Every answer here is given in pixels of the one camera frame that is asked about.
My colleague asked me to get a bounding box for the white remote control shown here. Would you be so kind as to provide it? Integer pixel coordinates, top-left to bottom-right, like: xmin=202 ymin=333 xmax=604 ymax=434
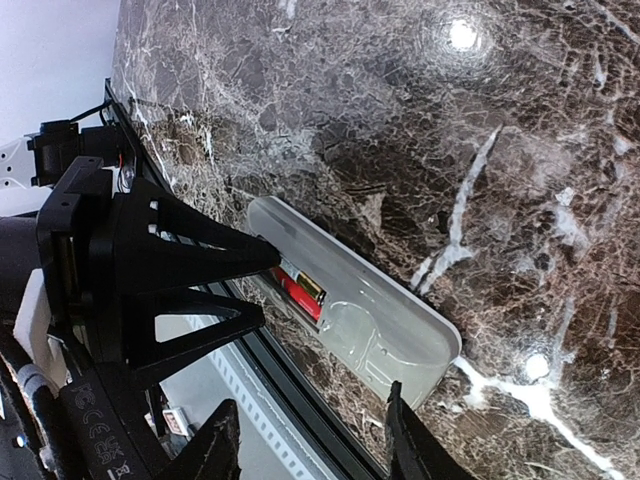
xmin=246 ymin=196 xmax=462 ymax=409

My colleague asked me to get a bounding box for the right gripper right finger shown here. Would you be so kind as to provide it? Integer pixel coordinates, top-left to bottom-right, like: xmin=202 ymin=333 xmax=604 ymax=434
xmin=385 ymin=381 xmax=473 ymax=480

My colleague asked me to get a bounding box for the brown battery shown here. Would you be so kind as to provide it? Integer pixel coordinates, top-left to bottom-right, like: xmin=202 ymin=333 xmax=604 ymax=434
xmin=280 ymin=258 xmax=326 ymax=306

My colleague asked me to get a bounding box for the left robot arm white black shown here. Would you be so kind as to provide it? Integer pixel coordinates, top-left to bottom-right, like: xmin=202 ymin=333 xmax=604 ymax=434
xmin=1 ymin=121 xmax=280 ymax=377

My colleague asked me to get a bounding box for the black front rail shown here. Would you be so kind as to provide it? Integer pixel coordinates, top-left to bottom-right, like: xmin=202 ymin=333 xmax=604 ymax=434
xmin=102 ymin=77 xmax=386 ymax=480

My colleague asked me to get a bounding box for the red battery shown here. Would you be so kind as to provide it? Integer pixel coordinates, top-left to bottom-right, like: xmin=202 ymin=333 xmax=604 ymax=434
xmin=272 ymin=267 xmax=321 ymax=323

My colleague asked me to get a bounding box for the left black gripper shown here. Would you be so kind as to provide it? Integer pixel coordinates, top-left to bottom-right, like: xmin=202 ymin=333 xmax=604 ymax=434
xmin=36 ymin=156 xmax=280 ymax=370

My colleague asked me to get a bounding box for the white slotted cable duct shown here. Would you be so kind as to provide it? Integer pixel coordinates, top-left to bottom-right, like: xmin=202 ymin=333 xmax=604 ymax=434
xmin=192 ymin=344 xmax=336 ymax=479

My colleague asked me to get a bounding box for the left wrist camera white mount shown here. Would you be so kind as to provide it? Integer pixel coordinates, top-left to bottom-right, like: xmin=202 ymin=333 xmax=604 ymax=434
xmin=0 ymin=269 xmax=171 ymax=480

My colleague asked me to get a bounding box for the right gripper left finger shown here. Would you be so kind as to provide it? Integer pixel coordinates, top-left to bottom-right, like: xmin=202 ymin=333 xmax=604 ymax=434
xmin=164 ymin=399 xmax=241 ymax=480

